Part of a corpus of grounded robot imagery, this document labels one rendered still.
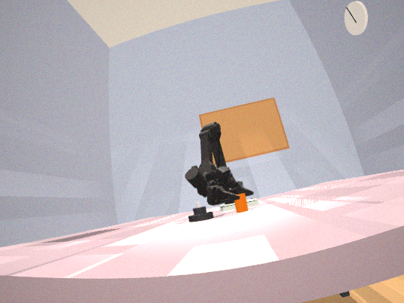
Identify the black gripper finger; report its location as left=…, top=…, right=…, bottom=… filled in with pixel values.
left=237, top=182, right=254, bottom=197
left=216, top=186, right=240, bottom=205

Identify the orange knob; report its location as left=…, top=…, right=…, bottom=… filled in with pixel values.
left=234, top=193, right=248, bottom=213

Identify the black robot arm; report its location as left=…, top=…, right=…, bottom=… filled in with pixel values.
left=185, top=122, right=236, bottom=197

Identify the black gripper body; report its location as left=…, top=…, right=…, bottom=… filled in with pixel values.
left=207, top=181, right=241, bottom=206

